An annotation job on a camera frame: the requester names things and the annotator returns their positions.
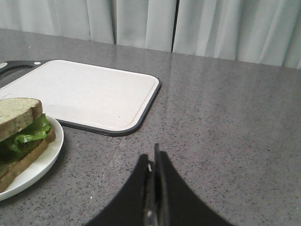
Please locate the bread slice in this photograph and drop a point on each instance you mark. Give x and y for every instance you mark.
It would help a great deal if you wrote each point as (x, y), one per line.
(10, 169)
(16, 114)

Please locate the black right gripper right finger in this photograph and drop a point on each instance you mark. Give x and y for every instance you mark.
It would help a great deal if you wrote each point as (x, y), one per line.
(177, 204)

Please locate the white cutting board grey rim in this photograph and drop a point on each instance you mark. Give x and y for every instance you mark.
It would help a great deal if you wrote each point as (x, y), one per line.
(98, 99)

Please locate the green lettuce leaf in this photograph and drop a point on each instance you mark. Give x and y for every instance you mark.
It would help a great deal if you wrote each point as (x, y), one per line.
(23, 142)

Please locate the white round plate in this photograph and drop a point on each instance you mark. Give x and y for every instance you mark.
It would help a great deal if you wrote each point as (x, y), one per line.
(39, 167)

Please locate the white curtain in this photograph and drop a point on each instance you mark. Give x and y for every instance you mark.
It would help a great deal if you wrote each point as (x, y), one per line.
(256, 31)

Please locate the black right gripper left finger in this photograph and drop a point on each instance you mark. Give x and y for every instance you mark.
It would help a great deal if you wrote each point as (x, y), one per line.
(127, 207)

